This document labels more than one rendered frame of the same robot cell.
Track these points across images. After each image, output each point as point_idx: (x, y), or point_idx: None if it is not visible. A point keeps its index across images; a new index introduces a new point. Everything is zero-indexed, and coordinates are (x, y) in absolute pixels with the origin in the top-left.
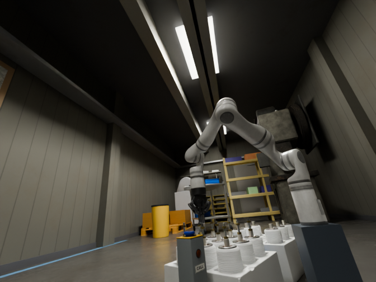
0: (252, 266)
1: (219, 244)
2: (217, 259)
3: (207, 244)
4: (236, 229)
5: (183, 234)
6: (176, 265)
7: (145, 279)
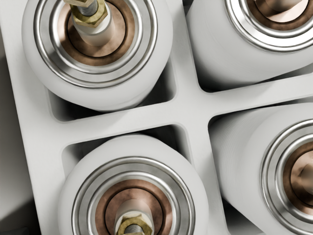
0: None
1: (264, 229)
2: (224, 189)
3: (169, 208)
4: None
5: (72, 12)
6: (24, 56)
7: None
